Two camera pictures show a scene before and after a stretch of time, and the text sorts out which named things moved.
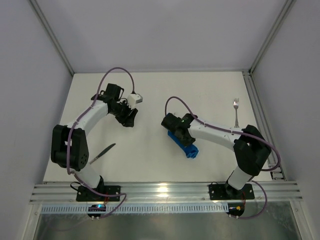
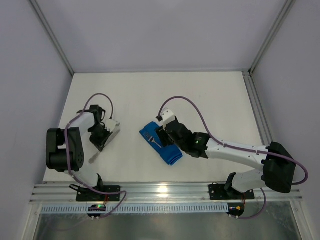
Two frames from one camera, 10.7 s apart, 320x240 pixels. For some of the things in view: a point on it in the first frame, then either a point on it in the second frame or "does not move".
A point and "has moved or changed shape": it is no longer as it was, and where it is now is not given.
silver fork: x=236 y=104 → x=151 y=139
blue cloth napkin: x=191 y=151 has moved or changed shape
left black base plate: x=84 y=194 does not move
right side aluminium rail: x=258 y=105 does not move
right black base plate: x=224 y=192 does not move
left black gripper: x=126 y=114 → x=100 y=142
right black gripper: x=185 y=139 → x=162 y=136
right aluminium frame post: x=286 y=8 does not move
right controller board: x=236 y=209 does not move
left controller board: x=96 y=207 does not move
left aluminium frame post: x=51 y=35 does not move
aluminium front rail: x=165 y=192 does not move
